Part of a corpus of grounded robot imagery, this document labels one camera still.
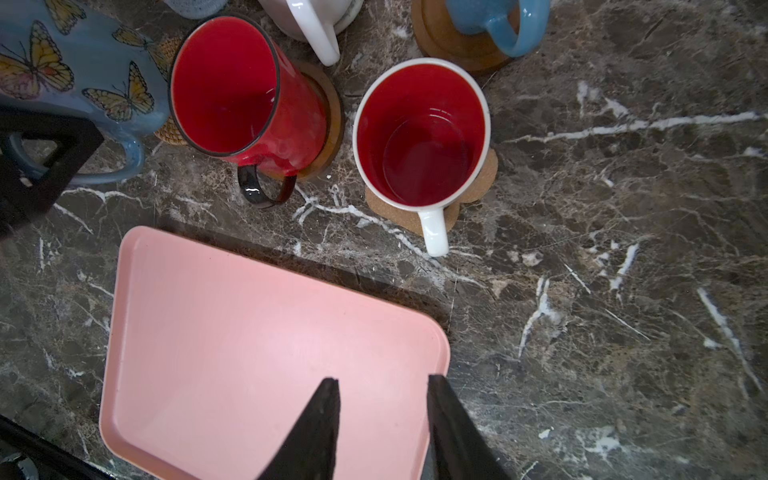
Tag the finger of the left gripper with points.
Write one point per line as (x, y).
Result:
(29, 192)

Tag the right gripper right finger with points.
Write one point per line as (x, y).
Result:
(459, 449)

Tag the black mug red inside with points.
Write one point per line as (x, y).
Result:
(216, 95)

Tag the light blue fabric coaster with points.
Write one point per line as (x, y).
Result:
(196, 9)

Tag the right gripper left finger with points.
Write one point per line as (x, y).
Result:
(309, 450)

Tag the pink plastic tray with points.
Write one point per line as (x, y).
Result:
(213, 356)

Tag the brown wooden round coaster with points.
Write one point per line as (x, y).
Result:
(437, 37)

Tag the paw shaped wooden coaster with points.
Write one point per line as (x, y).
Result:
(410, 220)

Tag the blue mug yellow inside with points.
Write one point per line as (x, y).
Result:
(62, 58)

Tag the light blue mug white inside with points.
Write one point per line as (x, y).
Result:
(515, 27)

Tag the white mug red inside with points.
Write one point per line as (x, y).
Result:
(420, 137)

